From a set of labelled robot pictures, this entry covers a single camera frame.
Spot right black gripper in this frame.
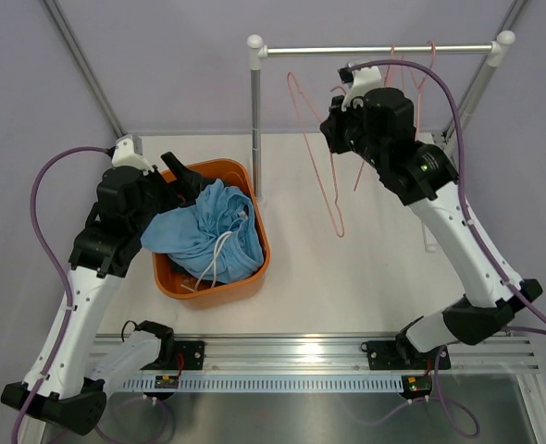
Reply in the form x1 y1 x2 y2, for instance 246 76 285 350
322 92 389 172

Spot pink hanger of green shorts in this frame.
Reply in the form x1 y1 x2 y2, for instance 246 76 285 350
410 40 437 136

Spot light blue shorts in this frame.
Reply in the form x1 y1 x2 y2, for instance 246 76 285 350
141 179 265 292

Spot pink hanger of navy shorts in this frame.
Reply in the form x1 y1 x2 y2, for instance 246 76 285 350
353 65 405 191

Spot pink hanger of blue shorts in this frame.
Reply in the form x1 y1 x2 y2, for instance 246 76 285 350
286 71 345 239

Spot dark navy shorts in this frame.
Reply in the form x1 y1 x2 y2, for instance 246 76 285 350
168 260 195 281

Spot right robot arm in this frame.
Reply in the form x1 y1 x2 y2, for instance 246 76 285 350
320 88 542 367

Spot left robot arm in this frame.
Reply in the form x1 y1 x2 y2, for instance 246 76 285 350
1 153 210 436

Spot orange plastic laundry basket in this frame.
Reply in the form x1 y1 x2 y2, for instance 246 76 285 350
152 158 270 310

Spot white metal clothes rack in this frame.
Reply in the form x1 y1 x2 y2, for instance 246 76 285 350
246 30 517 253

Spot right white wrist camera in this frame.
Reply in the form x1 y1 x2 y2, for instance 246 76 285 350
339 64 384 112

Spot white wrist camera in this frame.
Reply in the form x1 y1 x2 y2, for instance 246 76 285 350
107 134 154 174
339 64 384 112

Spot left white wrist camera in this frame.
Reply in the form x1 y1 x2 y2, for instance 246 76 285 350
107 134 154 174

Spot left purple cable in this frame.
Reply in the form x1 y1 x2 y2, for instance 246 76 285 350
11 146 175 444

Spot purple cable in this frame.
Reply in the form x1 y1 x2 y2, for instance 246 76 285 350
346 60 546 438
11 146 175 444

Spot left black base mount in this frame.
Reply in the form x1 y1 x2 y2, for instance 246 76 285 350
143 340 205 371

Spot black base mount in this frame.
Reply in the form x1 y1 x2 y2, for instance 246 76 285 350
360 339 452 371
143 340 205 371

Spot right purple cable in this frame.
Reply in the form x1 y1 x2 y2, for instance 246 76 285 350
346 60 546 438

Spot slotted grey cable duct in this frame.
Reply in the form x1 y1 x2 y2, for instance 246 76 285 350
119 375 434 393

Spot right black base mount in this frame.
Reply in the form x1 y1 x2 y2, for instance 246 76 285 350
360 339 452 371

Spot aluminium rail frame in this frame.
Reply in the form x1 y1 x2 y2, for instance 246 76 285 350
87 323 540 374

